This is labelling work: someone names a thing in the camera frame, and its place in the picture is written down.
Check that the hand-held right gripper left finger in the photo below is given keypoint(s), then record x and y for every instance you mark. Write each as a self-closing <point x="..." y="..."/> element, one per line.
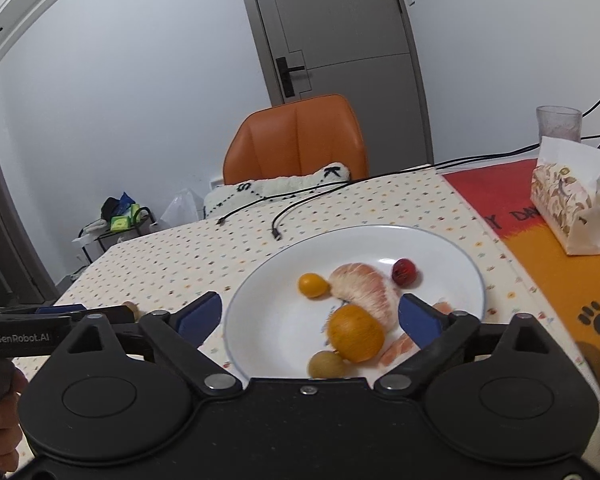
<point x="200" y="317"/>

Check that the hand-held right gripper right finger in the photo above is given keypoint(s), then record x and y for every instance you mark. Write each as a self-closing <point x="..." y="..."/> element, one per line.
<point x="420" y="320"/>

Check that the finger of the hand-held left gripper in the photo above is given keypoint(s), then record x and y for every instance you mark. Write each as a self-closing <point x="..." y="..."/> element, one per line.
<point x="116" y="316"/>
<point x="60" y="309"/>

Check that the brown longan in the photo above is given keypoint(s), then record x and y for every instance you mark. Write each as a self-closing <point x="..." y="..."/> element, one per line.
<point x="326" y="364"/>
<point x="131" y="310"/>

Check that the small peeled pomelo segment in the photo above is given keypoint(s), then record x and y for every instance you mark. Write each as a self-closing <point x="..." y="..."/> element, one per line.
<point x="395" y="350"/>

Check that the large peeled pomelo segment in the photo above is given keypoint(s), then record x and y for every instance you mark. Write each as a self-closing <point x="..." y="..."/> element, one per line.
<point x="365" y="292"/>

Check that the orange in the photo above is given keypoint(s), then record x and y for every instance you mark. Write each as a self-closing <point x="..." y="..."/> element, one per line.
<point x="356" y="332"/>

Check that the white plate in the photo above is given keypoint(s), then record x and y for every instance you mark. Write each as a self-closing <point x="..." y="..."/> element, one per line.
<point x="280" y="310"/>

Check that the small yellow tomato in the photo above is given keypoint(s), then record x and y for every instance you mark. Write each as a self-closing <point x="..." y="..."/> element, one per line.
<point x="313" y="285"/>

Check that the person's left hand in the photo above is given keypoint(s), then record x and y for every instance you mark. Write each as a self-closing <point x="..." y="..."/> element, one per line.
<point x="5" y="435"/>

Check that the white paper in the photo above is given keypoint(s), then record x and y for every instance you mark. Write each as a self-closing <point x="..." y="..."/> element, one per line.
<point x="92" y="228"/>

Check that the green packet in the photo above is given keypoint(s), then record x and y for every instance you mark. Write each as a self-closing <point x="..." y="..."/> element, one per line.
<point x="122" y="221"/>

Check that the black metal rack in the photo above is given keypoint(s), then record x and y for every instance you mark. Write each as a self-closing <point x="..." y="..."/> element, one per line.
<point x="147" y="215"/>

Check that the black cloth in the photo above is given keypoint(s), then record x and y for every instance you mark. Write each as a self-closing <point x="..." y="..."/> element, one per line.
<point x="111" y="206"/>

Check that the dark brown door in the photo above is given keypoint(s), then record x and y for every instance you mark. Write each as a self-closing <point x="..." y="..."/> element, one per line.
<point x="10" y="210"/>

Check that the translucent plastic bag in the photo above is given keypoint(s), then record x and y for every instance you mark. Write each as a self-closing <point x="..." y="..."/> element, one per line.
<point x="180" y="207"/>

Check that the blue bag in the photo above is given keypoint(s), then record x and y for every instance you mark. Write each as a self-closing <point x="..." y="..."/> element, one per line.
<point x="125" y="200"/>

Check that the red orange table mat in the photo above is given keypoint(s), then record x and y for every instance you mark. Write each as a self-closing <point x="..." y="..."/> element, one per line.
<point x="490" y="195"/>

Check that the white fluffy cushion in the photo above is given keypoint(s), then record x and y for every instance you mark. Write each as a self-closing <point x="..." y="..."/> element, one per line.
<point x="280" y="190"/>

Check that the patterned tissue box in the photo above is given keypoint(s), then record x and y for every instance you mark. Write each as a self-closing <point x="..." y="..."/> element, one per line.
<point x="565" y="210"/>

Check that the orange leather chair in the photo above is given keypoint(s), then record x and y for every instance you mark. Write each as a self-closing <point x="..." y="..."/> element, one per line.
<point x="295" y="135"/>

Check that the clear drinking glass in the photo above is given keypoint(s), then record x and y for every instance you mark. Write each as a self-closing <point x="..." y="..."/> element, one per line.
<point x="557" y="122"/>

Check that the grey door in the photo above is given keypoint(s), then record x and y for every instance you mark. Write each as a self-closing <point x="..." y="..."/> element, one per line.
<point x="330" y="10"/>

